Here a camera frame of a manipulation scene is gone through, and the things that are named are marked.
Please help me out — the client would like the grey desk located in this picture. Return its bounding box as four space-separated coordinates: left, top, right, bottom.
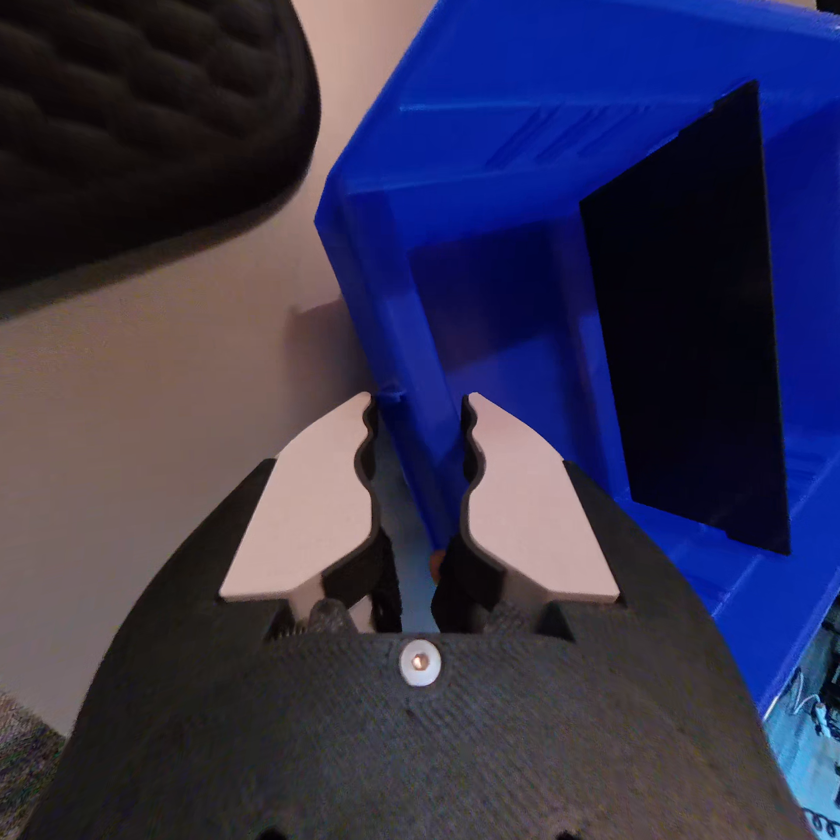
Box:
0 0 460 736

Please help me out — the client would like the black bin divider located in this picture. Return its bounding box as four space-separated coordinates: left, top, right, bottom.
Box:
579 80 793 557

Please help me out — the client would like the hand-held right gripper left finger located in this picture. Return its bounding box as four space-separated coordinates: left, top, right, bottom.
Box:
218 392 383 621

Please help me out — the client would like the black quilted wrist pad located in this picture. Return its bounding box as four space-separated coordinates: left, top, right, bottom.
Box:
0 0 324 294

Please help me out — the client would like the blue plastic bin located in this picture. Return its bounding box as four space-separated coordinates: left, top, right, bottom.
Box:
314 0 840 724

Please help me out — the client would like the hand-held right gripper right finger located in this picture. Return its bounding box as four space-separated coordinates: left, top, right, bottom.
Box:
459 392 622 608

